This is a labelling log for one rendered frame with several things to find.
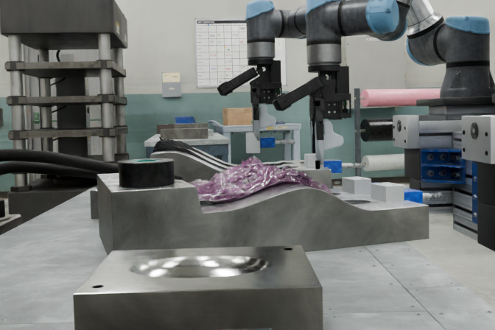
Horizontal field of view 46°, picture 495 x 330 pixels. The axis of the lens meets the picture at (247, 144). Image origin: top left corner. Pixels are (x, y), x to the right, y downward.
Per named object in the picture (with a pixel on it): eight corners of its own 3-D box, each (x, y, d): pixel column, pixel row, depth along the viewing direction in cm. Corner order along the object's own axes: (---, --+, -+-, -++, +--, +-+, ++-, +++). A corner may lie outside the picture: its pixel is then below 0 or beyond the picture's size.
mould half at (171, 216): (351, 213, 120) (350, 160, 119) (429, 239, 95) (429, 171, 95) (99, 236, 104) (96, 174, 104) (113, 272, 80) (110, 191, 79)
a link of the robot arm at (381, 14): (404, -1, 126) (354, 5, 132) (389, -10, 116) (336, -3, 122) (404, 36, 127) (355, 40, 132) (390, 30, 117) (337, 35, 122)
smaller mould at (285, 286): (303, 309, 63) (301, 244, 62) (324, 371, 48) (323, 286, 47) (113, 315, 62) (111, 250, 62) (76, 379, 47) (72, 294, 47)
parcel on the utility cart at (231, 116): (253, 130, 754) (253, 107, 753) (259, 130, 723) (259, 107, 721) (222, 130, 745) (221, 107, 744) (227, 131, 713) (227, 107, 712)
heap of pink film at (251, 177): (305, 191, 113) (304, 150, 112) (350, 204, 96) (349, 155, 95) (171, 200, 105) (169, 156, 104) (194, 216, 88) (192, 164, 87)
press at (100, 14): (136, 207, 657) (130, 20, 646) (121, 235, 504) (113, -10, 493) (49, 211, 647) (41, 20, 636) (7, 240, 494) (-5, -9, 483)
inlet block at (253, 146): (294, 151, 161) (293, 131, 160) (296, 152, 156) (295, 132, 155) (246, 152, 160) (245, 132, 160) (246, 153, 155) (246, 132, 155)
